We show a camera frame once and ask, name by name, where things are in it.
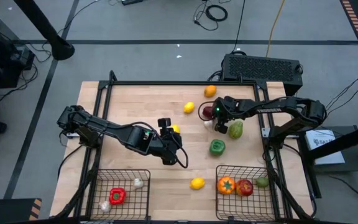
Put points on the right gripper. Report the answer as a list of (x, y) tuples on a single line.
[(224, 110)]

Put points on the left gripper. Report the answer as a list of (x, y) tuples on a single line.
[(168, 149)]

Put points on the yellow lemon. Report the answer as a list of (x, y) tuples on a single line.
[(189, 107), (176, 128), (197, 183)]

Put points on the light green bell pepper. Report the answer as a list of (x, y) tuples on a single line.
[(235, 130)]

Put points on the orange mandarin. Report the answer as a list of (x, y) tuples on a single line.
[(210, 91)]

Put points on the dark green bell pepper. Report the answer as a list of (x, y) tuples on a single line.
[(217, 147)]

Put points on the orange fruit green calyx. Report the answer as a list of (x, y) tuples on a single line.
[(226, 185)]

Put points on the small dull green lime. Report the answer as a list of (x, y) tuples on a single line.
[(262, 182)]

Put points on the red bell pepper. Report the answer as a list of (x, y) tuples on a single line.
[(117, 196)]

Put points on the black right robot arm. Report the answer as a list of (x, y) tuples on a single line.
[(269, 109)]

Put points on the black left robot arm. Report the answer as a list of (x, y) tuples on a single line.
[(104, 126)]

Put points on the black computer case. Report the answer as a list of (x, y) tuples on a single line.
[(259, 70)]

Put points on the white printed box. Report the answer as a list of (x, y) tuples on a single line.
[(325, 149)]

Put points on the black power strip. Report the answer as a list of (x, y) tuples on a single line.
[(132, 2)]

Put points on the black pole stand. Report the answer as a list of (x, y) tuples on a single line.
[(47, 31)]

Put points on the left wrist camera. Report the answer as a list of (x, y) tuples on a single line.
[(164, 122)]

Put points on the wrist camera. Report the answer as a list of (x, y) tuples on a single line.
[(221, 128), (164, 122)]

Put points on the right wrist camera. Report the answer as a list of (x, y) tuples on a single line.
[(221, 128)]

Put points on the black metal table frame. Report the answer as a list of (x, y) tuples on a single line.
[(182, 83)]

